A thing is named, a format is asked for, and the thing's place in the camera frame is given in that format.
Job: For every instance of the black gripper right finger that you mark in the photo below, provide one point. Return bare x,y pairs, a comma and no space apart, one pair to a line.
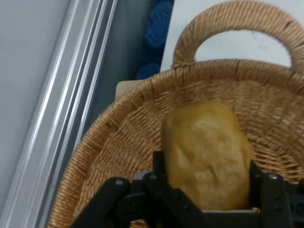
275,202

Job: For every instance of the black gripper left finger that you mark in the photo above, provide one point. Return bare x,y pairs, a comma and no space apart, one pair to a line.
166,204

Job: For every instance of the yellow toy potato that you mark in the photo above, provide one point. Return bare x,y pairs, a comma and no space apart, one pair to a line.
206,154

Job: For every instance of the wooden cutting board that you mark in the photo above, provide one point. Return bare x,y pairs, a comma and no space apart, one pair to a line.
123,88

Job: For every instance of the blue knitted cloth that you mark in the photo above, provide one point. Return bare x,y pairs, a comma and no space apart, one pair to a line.
154,35

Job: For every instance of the long horizontal aluminium frame rail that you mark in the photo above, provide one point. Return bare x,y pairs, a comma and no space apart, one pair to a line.
59,107

